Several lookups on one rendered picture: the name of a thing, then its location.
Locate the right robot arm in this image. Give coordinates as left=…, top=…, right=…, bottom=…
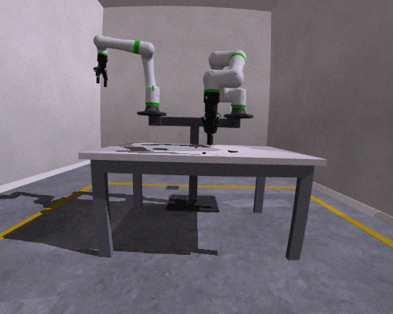
left=94, top=35, right=160, bottom=112

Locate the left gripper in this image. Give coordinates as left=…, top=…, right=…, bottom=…
left=202, top=102, right=221, bottom=145

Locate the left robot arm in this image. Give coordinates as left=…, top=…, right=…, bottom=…
left=203, top=50, right=246, bottom=114

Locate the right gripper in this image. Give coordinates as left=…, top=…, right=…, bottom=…
left=96, top=61, right=107, bottom=87

